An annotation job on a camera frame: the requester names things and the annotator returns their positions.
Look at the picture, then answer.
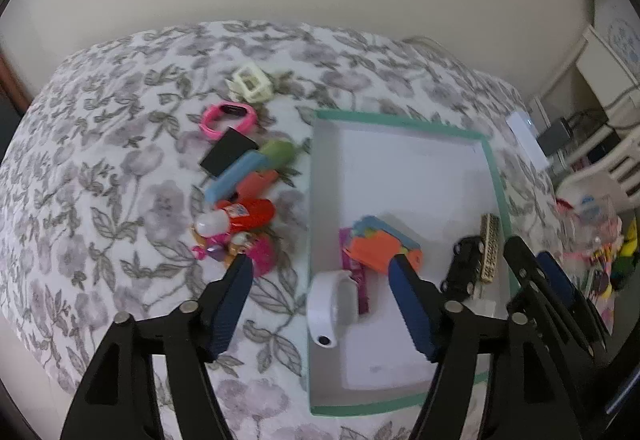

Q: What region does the white smartwatch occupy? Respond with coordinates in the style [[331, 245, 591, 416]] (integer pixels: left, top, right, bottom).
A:
[[306, 270, 362, 350]]

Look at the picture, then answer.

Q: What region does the red bottle with white cap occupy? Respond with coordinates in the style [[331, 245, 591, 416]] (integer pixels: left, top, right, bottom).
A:
[[194, 199, 277, 238]]

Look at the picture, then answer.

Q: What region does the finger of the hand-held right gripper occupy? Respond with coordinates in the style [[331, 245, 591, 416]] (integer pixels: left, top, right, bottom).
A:
[[502, 236, 596, 357], [535, 251, 611, 351]]

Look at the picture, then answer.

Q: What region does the gold black patterned bar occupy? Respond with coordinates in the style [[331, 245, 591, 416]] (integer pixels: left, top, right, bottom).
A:
[[479, 212, 501, 283]]

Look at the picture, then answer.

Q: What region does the floral grey white blanket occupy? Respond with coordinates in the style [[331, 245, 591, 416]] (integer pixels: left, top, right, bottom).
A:
[[0, 20, 566, 440]]

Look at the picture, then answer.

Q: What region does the white box with teal rim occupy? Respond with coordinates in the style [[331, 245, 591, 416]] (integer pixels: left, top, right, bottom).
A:
[[306, 108, 516, 418]]

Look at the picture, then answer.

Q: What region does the orange and blue toy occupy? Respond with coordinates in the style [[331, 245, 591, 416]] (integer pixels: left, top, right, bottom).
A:
[[347, 216, 423, 275]]

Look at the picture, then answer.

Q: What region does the orange plastic piece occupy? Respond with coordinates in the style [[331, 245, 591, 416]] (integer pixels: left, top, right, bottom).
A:
[[235, 169, 280, 201]]

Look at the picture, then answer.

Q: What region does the pink toy figure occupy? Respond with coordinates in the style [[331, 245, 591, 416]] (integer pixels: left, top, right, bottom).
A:
[[191, 231, 276, 277]]

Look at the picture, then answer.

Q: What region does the black power adapter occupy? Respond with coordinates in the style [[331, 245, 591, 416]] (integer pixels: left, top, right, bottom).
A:
[[200, 127, 260, 179]]

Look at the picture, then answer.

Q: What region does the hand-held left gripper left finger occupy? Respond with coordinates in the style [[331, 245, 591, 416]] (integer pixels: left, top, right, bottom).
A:
[[60, 254, 255, 440]]

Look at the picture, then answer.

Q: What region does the cream hair claw clip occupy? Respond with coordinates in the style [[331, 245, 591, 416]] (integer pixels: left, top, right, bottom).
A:
[[231, 64, 275, 103]]

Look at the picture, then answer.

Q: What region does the white shelf unit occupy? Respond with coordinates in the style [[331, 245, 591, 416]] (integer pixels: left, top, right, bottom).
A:
[[530, 27, 640, 201]]

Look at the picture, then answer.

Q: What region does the brown wooden post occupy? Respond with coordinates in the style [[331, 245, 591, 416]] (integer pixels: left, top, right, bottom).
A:
[[0, 54, 31, 115]]

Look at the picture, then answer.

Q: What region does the green plastic piece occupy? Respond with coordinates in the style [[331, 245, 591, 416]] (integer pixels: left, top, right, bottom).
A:
[[259, 140, 303, 169]]

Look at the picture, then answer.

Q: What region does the light blue eraser block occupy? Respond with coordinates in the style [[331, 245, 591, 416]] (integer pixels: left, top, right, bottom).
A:
[[204, 150, 273, 205]]

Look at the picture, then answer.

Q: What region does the white rectangular device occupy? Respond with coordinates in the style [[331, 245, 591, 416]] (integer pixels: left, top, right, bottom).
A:
[[505, 108, 551, 173]]

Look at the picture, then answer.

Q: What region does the black power bank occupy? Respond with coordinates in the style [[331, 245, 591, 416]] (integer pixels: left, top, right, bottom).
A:
[[537, 117, 573, 155]]

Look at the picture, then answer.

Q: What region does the pink smartwatch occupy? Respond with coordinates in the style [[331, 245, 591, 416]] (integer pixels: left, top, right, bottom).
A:
[[200, 102, 258, 141]]

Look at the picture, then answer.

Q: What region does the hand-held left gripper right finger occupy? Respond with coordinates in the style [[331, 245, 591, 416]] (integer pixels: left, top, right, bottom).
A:
[[387, 254, 576, 440]]

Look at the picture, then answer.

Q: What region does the black toy car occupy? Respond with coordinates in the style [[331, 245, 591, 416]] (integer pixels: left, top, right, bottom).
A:
[[440, 235, 485, 301]]

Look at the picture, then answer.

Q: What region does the purple plastic case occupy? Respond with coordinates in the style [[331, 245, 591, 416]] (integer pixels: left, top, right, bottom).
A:
[[339, 227, 371, 315]]

